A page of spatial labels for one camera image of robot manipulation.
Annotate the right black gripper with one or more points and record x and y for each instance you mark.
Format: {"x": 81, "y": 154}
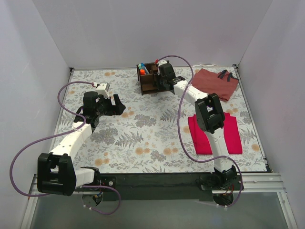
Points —
{"x": 159, "y": 83}

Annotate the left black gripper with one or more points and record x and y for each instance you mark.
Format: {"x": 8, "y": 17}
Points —
{"x": 112, "y": 106}

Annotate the brown wooden desk organizer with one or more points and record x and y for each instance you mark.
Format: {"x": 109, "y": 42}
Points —
{"x": 147, "y": 84}

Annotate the blue grey glue stick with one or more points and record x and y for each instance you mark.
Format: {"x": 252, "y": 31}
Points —
{"x": 143, "y": 67}

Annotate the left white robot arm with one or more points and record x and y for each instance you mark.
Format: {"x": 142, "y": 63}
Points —
{"x": 56, "y": 173}

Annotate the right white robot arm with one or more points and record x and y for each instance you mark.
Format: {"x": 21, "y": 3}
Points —
{"x": 210, "y": 118}

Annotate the floral table mat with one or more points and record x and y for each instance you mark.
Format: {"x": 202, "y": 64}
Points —
{"x": 144, "y": 138}

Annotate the terracotta folded shirt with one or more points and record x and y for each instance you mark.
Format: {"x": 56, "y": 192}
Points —
{"x": 223, "y": 83}

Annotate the crimson folded cloth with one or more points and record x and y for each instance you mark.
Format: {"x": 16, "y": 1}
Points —
{"x": 231, "y": 136}

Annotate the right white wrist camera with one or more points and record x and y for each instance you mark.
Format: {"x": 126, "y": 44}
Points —
{"x": 159, "y": 63}

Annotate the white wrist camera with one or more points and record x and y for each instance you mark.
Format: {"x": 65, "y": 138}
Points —
{"x": 159, "y": 63}
{"x": 102, "y": 89}

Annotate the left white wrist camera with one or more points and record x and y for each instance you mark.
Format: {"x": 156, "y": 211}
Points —
{"x": 102, "y": 89}

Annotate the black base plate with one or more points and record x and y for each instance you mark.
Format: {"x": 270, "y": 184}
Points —
{"x": 169, "y": 186}

